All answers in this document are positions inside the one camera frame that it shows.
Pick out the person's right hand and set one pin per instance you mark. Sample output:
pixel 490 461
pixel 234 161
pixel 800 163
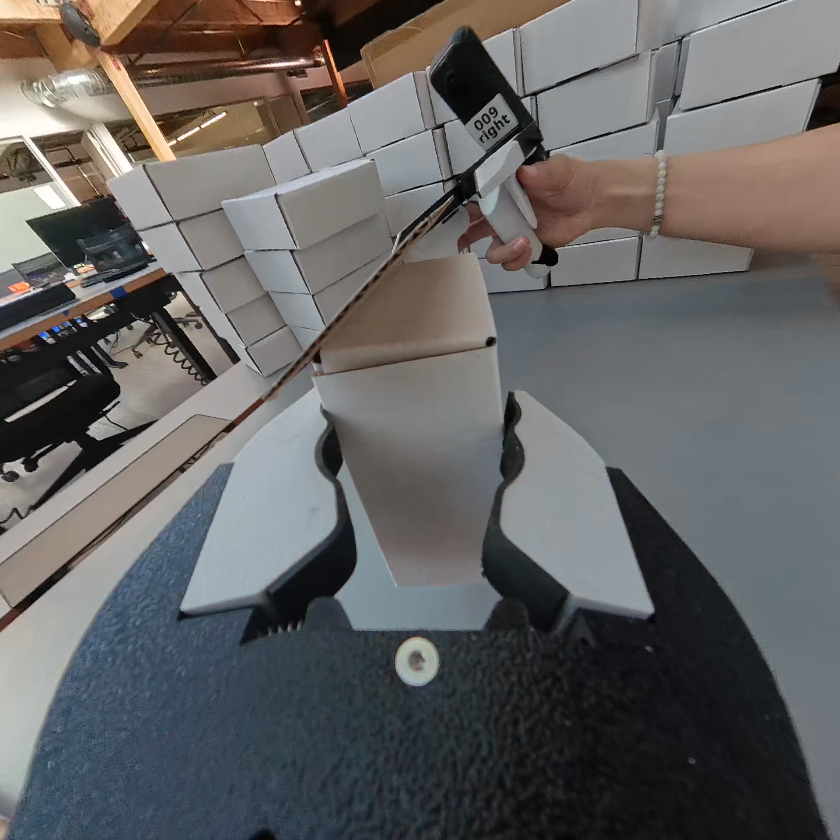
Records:
pixel 564 197

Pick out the person's right forearm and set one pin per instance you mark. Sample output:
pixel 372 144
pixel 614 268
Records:
pixel 735 184

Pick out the black computer monitor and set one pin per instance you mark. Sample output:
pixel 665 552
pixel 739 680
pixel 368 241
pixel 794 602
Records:
pixel 72 226

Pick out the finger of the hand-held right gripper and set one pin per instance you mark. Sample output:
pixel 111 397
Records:
pixel 502 167

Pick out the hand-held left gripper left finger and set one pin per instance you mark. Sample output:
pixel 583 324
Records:
pixel 262 512

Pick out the wooden desk with black legs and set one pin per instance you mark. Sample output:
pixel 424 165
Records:
pixel 98 295

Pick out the black office chair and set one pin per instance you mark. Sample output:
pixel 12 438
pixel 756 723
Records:
pixel 59 407

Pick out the stack of white cardboard boxes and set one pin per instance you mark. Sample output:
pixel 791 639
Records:
pixel 315 210

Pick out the silver air duct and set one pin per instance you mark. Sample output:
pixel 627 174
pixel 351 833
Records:
pixel 72 88

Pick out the black keyboard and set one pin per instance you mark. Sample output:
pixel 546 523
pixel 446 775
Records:
pixel 33 305

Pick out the white cardboard box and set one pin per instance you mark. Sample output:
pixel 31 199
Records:
pixel 420 446

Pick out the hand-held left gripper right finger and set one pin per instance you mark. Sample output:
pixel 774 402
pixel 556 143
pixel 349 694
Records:
pixel 571 525

